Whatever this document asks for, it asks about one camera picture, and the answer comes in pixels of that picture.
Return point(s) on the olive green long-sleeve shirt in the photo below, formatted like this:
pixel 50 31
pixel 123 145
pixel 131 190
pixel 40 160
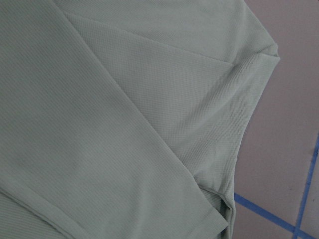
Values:
pixel 123 119

